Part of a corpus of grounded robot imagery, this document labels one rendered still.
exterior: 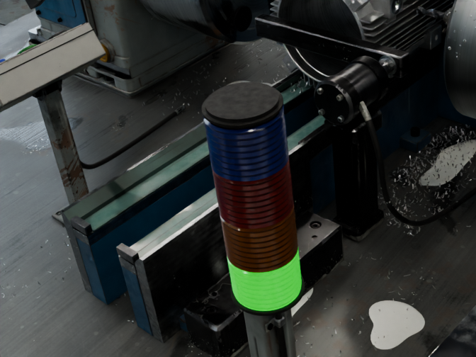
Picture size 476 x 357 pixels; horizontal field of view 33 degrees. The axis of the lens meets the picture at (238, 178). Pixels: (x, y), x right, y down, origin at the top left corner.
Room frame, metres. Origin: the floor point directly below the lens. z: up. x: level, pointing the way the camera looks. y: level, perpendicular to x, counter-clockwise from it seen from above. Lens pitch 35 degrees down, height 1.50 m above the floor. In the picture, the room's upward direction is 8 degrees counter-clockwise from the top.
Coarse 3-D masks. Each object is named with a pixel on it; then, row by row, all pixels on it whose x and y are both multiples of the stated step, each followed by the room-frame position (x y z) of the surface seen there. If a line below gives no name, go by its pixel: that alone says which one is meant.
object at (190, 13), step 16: (144, 0) 1.28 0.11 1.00; (160, 0) 1.24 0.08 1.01; (176, 0) 1.21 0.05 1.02; (192, 0) 1.18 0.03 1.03; (208, 0) 1.17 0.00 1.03; (224, 0) 1.19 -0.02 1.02; (240, 0) 1.21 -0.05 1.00; (256, 0) 1.24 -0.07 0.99; (272, 0) 1.26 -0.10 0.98; (160, 16) 1.28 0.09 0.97; (176, 16) 1.23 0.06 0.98; (192, 16) 1.20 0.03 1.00; (208, 16) 1.17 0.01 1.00; (224, 16) 1.19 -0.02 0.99; (240, 16) 1.20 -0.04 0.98; (256, 16) 1.23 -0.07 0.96; (208, 32) 1.20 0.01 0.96; (224, 32) 1.19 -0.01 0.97; (240, 32) 1.21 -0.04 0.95
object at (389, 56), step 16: (272, 16) 1.07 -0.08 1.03; (256, 32) 1.08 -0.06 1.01; (272, 32) 1.05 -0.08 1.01; (288, 32) 1.03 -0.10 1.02; (304, 32) 1.01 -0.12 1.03; (320, 32) 1.00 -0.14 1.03; (304, 48) 1.01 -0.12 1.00; (320, 48) 0.99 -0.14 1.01; (336, 48) 0.96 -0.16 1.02; (352, 48) 0.95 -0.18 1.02; (368, 48) 0.93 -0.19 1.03; (384, 48) 0.92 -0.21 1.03; (400, 64) 0.89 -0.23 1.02
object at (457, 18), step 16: (464, 0) 0.85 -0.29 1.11; (432, 16) 0.94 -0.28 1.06; (448, 16) 0.91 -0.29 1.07; (464, 16) 0.84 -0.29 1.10; (448, 32) 0.85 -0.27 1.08; (464, 32) 0.83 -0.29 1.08; (448, 48) 0.84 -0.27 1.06; (464, 48) 0.83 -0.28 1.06; (448, 64) 0.84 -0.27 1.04; (464, 64) 0.82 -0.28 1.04; (448, 80) 0.84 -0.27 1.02; (464, 80) 0.82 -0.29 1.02; (464, 96) 0.83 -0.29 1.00; (464, 112) 0.85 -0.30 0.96
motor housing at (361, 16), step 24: (288, 0) 1.08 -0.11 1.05; (312, 0) 1.13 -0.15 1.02; (336, 0) 1.16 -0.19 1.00; (408, 0) 1.03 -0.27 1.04; (432, 0) 1.06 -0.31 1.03; (312, 24) 1.12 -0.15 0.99; (336, 24) 1.14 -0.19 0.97; (360, 24) 0.97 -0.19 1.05; (384, 24) 0.98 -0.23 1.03; (408, 24) 1.01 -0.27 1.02; (432, 24) 1.05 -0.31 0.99; (288, 48) 1.07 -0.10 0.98; (408, 48) 1.02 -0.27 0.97; (312, 72) 1.05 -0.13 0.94; (336, 72) 1.04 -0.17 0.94
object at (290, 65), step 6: (348, 0) 0.98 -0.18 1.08; (354, 0) 0.97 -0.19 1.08; (360, 0) 0.97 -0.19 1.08; (366, 0) 0.97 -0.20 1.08; (354, 6) 0.97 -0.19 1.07; (360, 6) 0.97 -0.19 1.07; (282, 60) 1.08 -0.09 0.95; (288, 60) 1.07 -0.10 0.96; (288, 66) 1.07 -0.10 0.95; (294, 66) 1.06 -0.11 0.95
